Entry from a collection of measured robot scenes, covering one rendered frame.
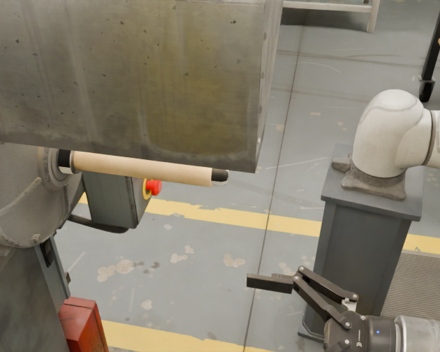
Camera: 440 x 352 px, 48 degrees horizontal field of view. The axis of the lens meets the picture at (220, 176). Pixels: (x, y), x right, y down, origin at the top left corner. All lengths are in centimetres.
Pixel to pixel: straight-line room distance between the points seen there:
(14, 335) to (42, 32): 72
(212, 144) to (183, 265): 179
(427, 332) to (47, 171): 53
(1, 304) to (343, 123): 246
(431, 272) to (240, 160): 195
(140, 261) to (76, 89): 182
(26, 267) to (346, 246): 96
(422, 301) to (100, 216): 149
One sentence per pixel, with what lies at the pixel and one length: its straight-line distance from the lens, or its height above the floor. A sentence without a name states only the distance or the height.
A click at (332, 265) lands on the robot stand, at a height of 41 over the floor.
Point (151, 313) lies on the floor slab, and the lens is 204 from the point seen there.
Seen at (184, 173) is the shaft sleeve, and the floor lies 126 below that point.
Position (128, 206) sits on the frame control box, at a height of 99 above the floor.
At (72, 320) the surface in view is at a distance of 130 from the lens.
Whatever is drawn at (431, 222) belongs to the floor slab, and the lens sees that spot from 255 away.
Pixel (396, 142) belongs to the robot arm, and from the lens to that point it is 140.
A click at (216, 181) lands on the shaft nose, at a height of 125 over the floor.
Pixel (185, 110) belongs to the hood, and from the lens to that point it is 39.
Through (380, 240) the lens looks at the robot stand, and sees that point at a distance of 156.
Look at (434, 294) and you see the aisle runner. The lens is 224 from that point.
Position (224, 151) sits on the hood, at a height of 140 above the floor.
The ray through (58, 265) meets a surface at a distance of 119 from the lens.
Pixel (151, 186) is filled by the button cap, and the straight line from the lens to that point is 104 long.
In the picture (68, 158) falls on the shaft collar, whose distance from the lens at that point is 66.
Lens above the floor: 165
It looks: 39 degrees down
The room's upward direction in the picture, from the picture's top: straight up
